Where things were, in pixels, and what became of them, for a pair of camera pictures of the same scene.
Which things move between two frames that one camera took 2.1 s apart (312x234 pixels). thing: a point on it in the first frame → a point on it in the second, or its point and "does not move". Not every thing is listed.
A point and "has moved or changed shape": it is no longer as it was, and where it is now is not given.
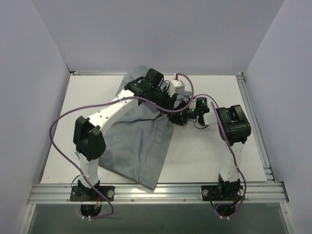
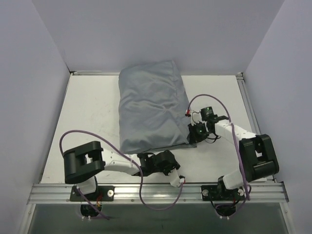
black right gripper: x=192 y=113 → x=193 y=136
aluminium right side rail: x=269 y=175 does not move
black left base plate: x=77 y=194 does not move
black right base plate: x=232 y=191 does not move
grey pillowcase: x=137 y=140 has moved or changed shape
